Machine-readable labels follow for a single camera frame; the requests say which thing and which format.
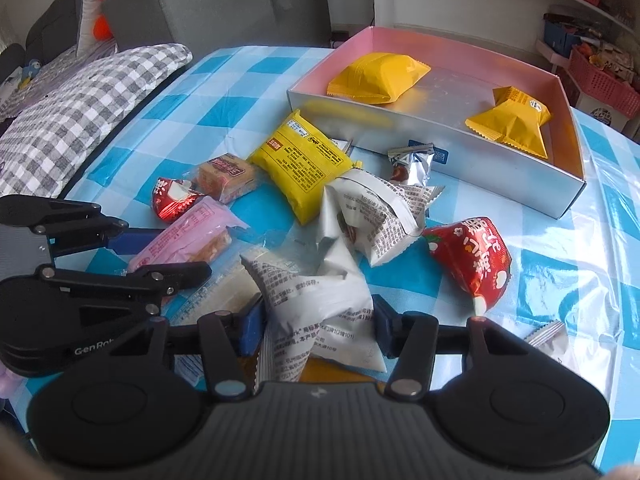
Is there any white bookshelf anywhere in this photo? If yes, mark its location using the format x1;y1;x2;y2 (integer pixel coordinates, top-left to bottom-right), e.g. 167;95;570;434
372;0;640;56

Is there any white orange plush toy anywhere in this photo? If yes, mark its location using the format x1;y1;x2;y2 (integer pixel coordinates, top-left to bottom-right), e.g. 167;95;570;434
75;0;118;58

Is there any plain yellow snack packet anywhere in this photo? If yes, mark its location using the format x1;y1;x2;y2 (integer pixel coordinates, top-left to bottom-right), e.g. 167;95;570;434
327;51;432;106

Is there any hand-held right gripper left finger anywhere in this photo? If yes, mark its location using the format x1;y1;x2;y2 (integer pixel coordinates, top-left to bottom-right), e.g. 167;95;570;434
127;305;268;398

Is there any pink snack packet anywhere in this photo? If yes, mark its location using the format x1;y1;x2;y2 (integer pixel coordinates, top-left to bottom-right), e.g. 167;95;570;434
127;196;248;275

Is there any white storage box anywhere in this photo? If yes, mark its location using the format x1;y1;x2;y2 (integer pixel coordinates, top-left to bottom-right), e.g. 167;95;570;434
575;85;633;133

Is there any grey sofa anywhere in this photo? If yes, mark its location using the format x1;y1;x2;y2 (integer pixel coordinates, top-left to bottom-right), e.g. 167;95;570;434
0;0;335;126

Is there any large pink basket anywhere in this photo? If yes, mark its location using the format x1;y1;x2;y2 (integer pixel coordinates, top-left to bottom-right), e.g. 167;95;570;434
567;45;640;121

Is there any blue checked tablecloth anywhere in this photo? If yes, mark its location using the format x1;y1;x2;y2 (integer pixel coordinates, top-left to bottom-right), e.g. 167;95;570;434
20;45;640;480

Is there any yellow snack packet with logo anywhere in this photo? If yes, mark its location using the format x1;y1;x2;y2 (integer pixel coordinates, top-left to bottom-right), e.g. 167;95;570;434
465;86;552;161

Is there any white nut snack packet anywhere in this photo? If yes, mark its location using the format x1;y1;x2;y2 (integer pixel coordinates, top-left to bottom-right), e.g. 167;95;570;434
240;237;388;386
317;169;446;268

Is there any blue box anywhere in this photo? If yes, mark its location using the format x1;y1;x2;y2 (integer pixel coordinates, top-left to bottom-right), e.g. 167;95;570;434
542;12;583;58

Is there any small silver candy wrapper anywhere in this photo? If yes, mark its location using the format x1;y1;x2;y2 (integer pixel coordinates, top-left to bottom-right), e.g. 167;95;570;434
387;142;435;186

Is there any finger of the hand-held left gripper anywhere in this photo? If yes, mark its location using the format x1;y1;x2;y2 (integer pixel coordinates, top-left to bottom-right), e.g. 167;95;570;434
32;261;213;317
0;196;168;263

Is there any orange snack packet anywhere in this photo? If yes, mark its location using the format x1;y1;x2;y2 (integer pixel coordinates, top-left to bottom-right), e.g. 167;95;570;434
240;357;371;386

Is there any brown cake clear packet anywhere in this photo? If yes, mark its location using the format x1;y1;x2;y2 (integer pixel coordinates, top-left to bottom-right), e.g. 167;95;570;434
196;153;258;204

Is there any red snack packet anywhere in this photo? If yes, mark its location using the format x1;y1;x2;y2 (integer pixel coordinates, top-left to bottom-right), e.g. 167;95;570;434
151;176;201;224
422;217;513;313

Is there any blue bird toy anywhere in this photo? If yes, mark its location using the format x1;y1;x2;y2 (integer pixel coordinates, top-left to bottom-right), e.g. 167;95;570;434
17;57;43;91

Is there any clear pale biscuit packet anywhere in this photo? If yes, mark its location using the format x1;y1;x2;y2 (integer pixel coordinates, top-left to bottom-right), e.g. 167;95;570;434
167;244;273;331

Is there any yellow snack packet black text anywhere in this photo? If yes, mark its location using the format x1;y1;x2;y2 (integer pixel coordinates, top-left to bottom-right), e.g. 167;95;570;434
248;108;363;226

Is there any grey checked pillow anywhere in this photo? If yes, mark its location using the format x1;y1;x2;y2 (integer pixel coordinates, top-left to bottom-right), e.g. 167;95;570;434
0;44;193;198

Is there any small white candy wrapper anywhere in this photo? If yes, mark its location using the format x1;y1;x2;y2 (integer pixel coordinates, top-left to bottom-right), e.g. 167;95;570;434
525;321;568;363

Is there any silver box with pink lining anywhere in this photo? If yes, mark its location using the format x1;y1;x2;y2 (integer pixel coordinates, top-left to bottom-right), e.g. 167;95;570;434
286;25;587;220

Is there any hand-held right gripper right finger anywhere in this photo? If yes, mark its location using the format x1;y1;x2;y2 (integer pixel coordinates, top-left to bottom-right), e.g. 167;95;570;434
372;294;508;397

